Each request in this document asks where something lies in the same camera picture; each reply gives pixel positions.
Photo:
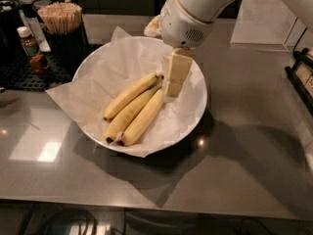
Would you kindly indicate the white bowl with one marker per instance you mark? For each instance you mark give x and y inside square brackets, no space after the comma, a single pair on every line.
[195,98]

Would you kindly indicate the yellow banana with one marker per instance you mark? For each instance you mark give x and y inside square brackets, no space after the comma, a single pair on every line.
[142,121]
[122,120]
[130,93]

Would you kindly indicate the dark jar grey lid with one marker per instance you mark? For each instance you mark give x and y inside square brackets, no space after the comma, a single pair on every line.
[27,9]

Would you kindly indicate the white parchment paper liner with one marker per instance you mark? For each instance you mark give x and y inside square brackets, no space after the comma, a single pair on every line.
[104,79]

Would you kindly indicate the black container left edge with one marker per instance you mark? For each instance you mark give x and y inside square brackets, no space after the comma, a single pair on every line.
[10,20]

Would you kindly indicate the bundle of wooden chopsticks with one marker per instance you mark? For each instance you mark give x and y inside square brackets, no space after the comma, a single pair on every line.
[61,17]

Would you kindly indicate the black grid mat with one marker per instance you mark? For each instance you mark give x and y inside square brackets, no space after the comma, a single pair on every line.
[16,73]

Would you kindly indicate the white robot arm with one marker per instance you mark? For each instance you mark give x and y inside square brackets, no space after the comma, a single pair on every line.
[206,11]

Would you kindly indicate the black chopstick holder cup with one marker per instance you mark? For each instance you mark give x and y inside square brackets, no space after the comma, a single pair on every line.
[71,48]

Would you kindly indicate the small brown sauce bottle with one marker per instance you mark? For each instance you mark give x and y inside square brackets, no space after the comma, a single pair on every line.
[36,58]

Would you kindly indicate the clear acrylic stand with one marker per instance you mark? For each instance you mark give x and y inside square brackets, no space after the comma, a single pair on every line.
[273,23]

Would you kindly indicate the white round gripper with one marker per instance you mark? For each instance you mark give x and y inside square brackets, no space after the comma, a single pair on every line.
[180,27]

